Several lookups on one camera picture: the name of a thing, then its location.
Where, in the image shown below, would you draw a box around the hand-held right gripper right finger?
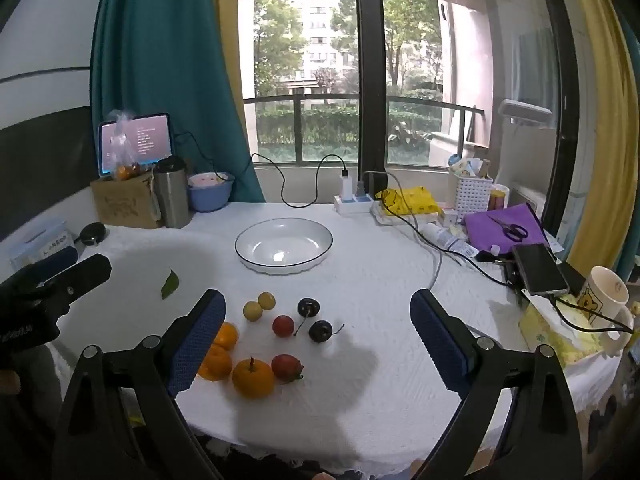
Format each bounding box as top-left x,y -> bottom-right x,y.
410,289 -> 583,480

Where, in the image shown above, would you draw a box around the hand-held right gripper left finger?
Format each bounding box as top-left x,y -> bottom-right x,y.
52,289 -> 227,480

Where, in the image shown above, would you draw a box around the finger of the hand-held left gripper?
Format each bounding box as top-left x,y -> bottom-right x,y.
47,253 -> 112,307

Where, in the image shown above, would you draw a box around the small orange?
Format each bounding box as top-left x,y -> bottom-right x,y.
214,321 -> 240,351
197,345 -> 233,382

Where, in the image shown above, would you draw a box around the orange with stem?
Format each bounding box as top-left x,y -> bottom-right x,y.
231,357 -> 276,399

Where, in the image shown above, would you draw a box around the red fruit with green calyx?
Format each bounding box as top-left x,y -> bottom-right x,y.
271,354 -> 305,384

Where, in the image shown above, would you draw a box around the dark cherry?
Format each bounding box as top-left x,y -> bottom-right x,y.
308,319 -> 346,344
293,298 -> 320,337

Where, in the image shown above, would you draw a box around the white plate with dark rim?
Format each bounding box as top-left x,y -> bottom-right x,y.
235,218 -> 334,275

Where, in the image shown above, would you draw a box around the black round device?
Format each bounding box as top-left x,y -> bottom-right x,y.
80,222 -> 107,247

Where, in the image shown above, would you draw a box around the clear plastic box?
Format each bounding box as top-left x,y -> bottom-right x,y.
6,218 -> 79,273

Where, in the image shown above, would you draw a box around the green leaf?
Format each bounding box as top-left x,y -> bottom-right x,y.
160,268 -> 180,301

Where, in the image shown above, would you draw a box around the brown cardboard box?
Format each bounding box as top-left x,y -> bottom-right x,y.
90,174 -> 163,230

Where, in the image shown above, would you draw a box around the white tube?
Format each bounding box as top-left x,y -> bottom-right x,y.
419,222 -> 478,260

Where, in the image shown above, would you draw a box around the yellow tissue pack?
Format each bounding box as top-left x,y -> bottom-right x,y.
517,294 -> 608,368

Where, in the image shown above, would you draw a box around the stainless steel mug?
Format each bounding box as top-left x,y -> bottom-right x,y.
153,156 -> 192,229

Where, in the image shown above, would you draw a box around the purple cloth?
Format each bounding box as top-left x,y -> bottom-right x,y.
462,203 -> 551,256

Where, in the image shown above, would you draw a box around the dark smartphone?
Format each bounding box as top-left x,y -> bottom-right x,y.
511,243 -> 571,297

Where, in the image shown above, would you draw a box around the clear plastic bag of oranges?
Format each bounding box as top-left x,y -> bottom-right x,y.
107,109 -> 142,182

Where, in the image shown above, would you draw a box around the black scissors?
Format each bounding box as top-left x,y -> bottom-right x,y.
489,216 -> 529,242

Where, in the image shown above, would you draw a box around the tablet with lit screen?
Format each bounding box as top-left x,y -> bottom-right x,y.
97,112 -> 173,177

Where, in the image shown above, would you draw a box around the blue bowl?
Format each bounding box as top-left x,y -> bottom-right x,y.
187,172 -> 235,213

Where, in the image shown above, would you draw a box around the yellow plastic bag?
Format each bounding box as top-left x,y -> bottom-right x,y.
375,186 -> 442,217

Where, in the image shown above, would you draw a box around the white perforated basket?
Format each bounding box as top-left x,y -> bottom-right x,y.
448,157 -> 495,212

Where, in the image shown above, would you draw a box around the white power strip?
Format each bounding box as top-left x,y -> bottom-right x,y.
334,193 -> 376,215

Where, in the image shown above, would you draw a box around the white mug with bear print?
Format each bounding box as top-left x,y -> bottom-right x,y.
575,266 -> 635,356

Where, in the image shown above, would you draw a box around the teal curtain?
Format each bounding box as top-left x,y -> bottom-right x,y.
90,0 -> 266,204

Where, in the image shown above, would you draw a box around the white desk lamp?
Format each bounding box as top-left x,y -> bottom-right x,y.
496,99 -> 553,128

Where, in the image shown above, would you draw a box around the balcony railing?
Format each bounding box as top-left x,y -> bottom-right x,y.
242,92 -> 488,166

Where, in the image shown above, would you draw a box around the yellow curtain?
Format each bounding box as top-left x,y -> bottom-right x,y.
562,0 -> 633,273

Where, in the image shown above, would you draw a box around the grey cable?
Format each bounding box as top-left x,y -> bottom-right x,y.
427,247 -> 445,292

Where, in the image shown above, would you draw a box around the black charger cable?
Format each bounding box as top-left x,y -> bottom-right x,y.
172,131 -> 347,209

